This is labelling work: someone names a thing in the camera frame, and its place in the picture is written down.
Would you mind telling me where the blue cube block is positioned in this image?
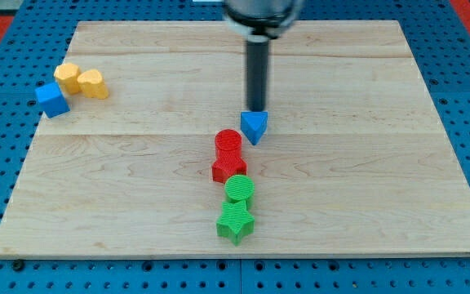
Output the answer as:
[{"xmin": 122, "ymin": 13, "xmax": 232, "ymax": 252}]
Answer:
[{"xmin": 35, "ymin": 82, "xmax": 70, "ymax": 118}]

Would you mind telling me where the red cylinder block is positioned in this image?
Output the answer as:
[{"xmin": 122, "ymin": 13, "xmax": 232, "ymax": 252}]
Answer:
[{"xmin": 214, "ymin": 129, "xmax": 242, "ymax": 158}]

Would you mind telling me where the green cylinder block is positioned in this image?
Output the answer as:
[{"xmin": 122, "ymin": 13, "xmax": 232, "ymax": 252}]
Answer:
[{"xmin": 224, "ymin": 175, "xmax": 255, "ymax": 209}]

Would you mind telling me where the green star block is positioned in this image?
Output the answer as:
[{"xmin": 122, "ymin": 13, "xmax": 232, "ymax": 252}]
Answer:
[{"xmin": 216, "ymin": 201, "xmax": 255, "ymax": 246}]

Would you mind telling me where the yellow hexagon block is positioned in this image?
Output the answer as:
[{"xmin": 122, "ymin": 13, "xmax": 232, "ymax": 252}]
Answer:
[{"xmin": 54, "ymin": 63, "xmax": 81, "ymax": 95}]

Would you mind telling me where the red star block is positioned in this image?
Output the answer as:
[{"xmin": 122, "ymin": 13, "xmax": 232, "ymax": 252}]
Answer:
[{"xmin": 211, "ymin": 157, "xmax": 247, "ymax": 183}]

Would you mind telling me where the yellow heart block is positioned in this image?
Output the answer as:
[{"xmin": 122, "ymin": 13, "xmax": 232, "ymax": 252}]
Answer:
[{"xmin": 77, "ymin": 69, "xmax": 109, "ymax": 100}]

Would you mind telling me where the blue triangle block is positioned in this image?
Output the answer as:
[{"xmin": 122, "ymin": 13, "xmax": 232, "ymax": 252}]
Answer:
[{"xmin": 241, "ymin": 111, "xmax": 268, "ymax": 145}]

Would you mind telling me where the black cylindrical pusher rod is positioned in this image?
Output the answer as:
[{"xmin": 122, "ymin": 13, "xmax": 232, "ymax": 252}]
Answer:
[{"xmin": 246, "ymin": 40, "xmax": 269, "ymax": 112}]

